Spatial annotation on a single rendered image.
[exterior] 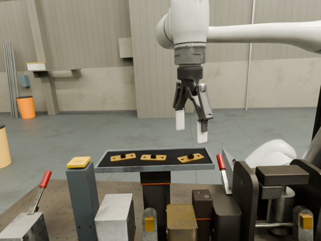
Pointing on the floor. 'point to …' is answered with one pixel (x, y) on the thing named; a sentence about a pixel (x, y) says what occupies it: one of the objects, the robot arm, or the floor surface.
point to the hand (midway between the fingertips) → (190, 132)
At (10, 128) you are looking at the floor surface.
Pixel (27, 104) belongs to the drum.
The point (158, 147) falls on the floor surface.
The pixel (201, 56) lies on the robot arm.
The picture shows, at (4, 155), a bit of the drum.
